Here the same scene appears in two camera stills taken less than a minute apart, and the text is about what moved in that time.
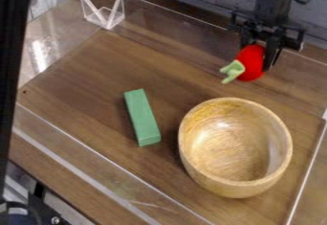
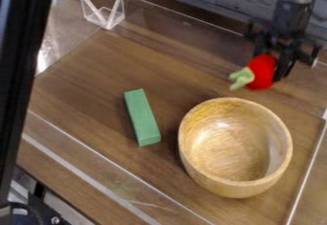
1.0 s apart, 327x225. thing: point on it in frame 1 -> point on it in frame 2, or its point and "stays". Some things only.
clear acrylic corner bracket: [103, 16] stays
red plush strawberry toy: [247, 67] -> [256, 77]
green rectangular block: [146, 128] stays
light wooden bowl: [235, 145] stays
